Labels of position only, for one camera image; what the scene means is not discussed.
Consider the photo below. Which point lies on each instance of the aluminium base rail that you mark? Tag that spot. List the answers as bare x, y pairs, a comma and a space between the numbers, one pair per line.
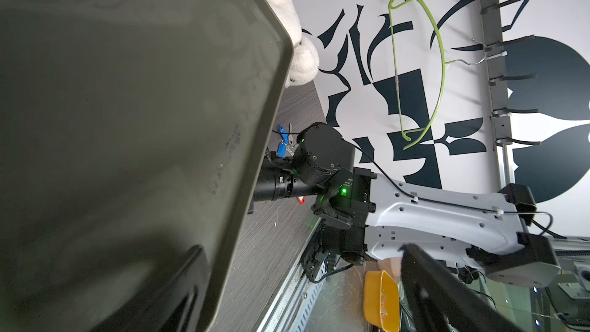
292, 303

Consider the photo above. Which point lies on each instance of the green clothes hanger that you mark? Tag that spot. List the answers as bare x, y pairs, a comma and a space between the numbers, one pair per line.
426, 50

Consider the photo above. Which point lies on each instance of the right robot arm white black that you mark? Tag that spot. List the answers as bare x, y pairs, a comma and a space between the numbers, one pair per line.
366, 215

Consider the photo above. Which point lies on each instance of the white plush polar bear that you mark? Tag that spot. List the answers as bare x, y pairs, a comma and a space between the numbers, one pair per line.
305, 63

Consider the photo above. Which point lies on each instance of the dark wall hook rail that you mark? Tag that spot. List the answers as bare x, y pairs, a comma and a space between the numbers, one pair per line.
495, 61

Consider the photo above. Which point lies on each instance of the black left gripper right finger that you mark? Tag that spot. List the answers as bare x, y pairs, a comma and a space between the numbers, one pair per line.
438, 301

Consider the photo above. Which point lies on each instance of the drawer unit olive cream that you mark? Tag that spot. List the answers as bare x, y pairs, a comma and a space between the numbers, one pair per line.
131, 131

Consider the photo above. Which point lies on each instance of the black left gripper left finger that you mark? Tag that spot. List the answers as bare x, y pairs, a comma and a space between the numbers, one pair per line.
171, 302

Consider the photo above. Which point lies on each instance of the yellow plastic bin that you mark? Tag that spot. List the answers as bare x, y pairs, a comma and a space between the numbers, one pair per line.
381, 301

